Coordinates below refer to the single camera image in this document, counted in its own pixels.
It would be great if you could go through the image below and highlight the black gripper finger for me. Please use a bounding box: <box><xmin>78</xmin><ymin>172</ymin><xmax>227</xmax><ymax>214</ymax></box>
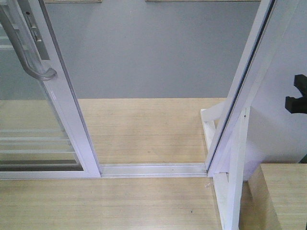
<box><xmin>294</xmin><ymin>74</ymin><xmax>307</xmax><ymax>95</ymax></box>
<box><xmin>285</xmin><ymin>96</ymin><xmax>307</xmax><ymax>114</ymax></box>

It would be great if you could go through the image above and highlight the grey curved door handle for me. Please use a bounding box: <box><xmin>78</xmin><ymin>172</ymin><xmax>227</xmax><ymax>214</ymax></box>
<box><xmin>0</xmin><ymin>0</ymin><xmax>57</xmax><ymax>81</ymax></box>

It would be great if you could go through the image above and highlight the white framed sliding glass door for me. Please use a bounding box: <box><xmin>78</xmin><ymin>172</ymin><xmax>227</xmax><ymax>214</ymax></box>
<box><xmin>0</xmin><ymin>0</ymin><xmax>101</xmax><ymax>180</ymax></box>

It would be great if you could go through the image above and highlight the aluminium floor door track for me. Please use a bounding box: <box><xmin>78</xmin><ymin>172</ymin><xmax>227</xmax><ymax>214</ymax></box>
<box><xmin>100</xmin><ymin>163</ymin><xmax>207</xmax><ymax>178</ymax></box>

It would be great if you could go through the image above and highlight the metal door lock latch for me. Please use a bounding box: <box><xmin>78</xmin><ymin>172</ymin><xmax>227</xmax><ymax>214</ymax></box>
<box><xmin>23</xmin><ymin>10</ymin><xmax>50</xmax><ymax>60</ymax></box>

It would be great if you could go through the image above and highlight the green sandbag with yellow edge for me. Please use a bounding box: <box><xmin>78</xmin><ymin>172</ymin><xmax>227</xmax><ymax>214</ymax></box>
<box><xmin>299</xmin><ymin>153</ymin><xmax>307</xmax><ymax>163</ymax></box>

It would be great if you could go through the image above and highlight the light wooden box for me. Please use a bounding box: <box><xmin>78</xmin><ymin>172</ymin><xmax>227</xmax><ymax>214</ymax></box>
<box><xmin>248</xmin><ymin>163</ymin><xmax>307</xmax><ymax>230</ymax></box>

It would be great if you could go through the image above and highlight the light wooden floor platform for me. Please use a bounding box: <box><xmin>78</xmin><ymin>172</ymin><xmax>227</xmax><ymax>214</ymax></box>
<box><xmin>0</xmin><ymin>97</ymin><xmax>281</xmax><ymax>230</ymax></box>

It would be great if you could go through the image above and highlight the white wall panel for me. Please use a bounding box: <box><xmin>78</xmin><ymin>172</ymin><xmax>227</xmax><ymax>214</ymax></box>
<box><xmin>244</xmin><ymin>0</ymin><xmax>307</xmax><ymax>180</ymax></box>

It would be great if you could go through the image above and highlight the white door frame support post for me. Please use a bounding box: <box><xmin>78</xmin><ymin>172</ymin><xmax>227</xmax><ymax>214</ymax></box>
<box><xmin>201</xmin><ymin>0</ymin><xmax>275</xmax><ymax>230</ymax></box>

